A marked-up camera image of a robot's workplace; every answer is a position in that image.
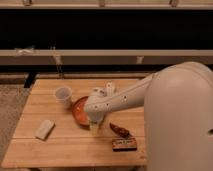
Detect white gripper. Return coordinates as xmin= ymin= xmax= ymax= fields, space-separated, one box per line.
xmin=84 ymin=82 xmax=116 ymax=136

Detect orange ceramic bowl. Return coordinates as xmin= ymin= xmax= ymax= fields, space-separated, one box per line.
xmin=72 ymin=96 xmax=89 ymax=127

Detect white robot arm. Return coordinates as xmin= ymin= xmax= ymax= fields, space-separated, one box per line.
xmin=84 ymin=62 xmax=213 ymax=171

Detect small brown snack box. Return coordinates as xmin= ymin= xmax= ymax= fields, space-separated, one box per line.
xmin=112 ymin=138 xmax=137 ymax=152

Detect clear plastic cup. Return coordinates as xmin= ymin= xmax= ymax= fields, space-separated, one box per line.
xmin=54 ymin=87 xmax=72 ymax=109

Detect grey metal rail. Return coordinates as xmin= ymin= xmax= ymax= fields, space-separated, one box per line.
xmin=0 ymin=49 xmax=213 ymax=66

